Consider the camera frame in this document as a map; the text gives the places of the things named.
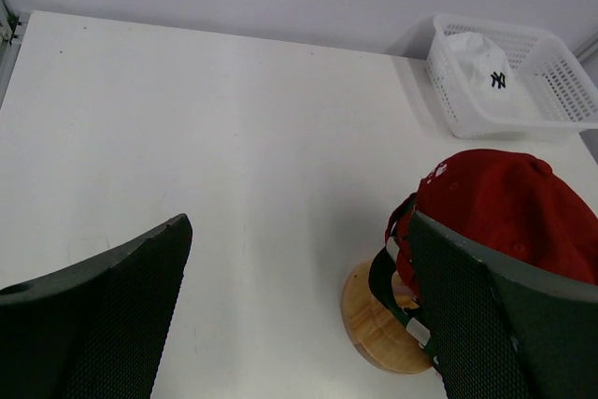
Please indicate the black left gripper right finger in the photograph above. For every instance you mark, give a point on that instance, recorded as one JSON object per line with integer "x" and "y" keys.
{"x": 502, "y": 328}

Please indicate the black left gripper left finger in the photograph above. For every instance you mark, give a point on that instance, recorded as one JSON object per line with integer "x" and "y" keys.
{"x": 97, "y": 328}

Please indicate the red baseball cap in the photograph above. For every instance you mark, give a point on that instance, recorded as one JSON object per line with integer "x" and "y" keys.
{"x": 507, "y": 201}

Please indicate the dark green NY cap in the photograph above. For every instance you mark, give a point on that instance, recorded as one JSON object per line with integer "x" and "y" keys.
{"x": 381, "y": 271}

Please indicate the white baseball cap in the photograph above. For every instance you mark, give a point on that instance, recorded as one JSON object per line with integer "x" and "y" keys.
{"x": 481, "y": 72}

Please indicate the white plastic basket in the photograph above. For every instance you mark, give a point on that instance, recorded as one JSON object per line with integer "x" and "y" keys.
{"x": 550, "y": 96}

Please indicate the aluminium frame post left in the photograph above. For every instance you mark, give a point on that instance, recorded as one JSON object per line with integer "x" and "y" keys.
{"x": 12, "y": 31}

